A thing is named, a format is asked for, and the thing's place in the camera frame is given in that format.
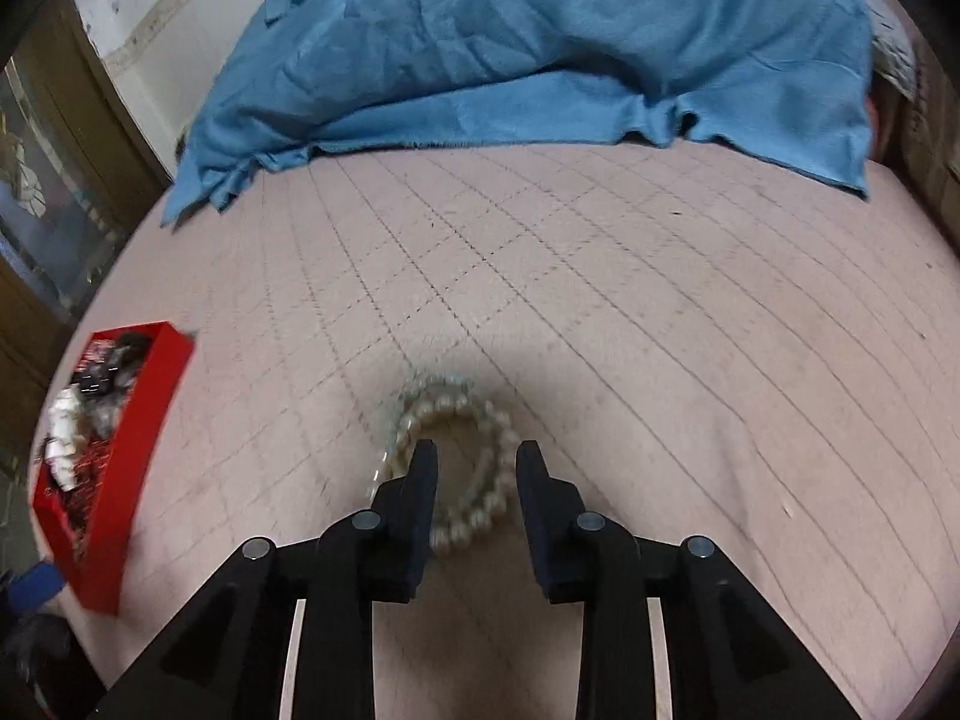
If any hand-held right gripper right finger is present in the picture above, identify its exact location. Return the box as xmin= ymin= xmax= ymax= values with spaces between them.
xmin=516 ymin=441 xmax=863 ymax=720

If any grey quilted cloth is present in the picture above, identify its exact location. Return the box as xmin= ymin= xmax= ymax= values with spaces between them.
xmin=870 ymin=11 xmax=917 ymax=102

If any wooden cabinet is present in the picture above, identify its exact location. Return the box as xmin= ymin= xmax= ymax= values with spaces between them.
xmin=0 ymin=7 xmax=177 ymax=466

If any red box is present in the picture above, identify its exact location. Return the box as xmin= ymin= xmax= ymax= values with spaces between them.
xmin=31 ymin=321 xmax=196 ymax=616

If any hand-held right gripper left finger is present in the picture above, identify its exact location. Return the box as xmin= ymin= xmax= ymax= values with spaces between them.
xmin=90 ymin=439 xmax=440 ymax=720

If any blue blanket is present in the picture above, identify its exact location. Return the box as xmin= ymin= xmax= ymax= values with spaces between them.
xmin=161 ymin=0 xmax=875 ymax=230

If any pearl bracelet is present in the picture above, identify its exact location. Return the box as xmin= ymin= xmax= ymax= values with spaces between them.
xmin=366 ymin=371 xmax=518 ymax=556

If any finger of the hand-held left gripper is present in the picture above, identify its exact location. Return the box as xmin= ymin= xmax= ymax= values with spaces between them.
xmin=0 ymin=559 xmax=62 ymax=616

